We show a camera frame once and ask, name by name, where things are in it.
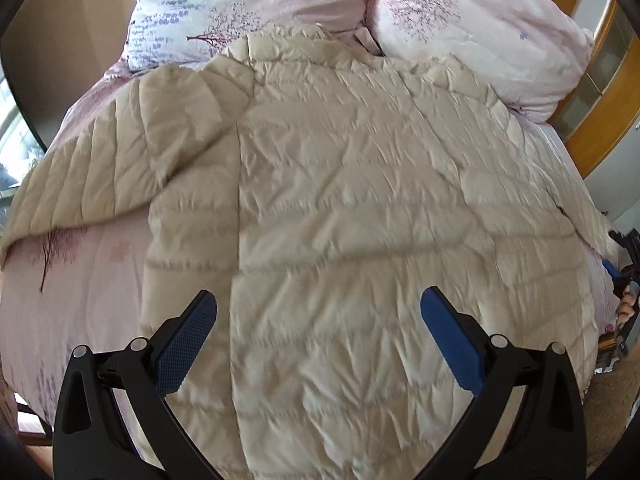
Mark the right hand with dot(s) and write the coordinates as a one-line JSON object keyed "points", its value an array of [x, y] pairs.
{"points": [[625, 310]]}

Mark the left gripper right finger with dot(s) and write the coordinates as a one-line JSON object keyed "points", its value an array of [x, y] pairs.
{"points": [[547, 439]]}

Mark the pink floral bed sheet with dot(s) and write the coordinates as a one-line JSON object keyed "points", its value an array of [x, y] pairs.
{"points": [[78, 278]]}

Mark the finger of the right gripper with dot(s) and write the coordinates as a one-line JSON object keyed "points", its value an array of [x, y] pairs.
{"points": [[613, 272]]}

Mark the wooden window frame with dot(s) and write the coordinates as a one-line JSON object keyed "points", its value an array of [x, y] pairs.
{"points": [[593, 118]]}

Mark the dark framed mirror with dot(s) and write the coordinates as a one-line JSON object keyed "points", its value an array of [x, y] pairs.
{"points": [[21, 143]]}

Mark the lavender print left pillow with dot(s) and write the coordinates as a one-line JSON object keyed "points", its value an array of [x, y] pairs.
{"points": [[192, 31]]}

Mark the beige quilted down jacket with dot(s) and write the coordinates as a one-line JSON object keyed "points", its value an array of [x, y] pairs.
{"points": [[316, 191]]}

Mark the pink tree print right pillow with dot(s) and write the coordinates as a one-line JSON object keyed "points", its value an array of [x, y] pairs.
{"points": [[529, 51]]}

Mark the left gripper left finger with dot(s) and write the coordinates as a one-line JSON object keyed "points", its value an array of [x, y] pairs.
{"points": [[91, 439]]}

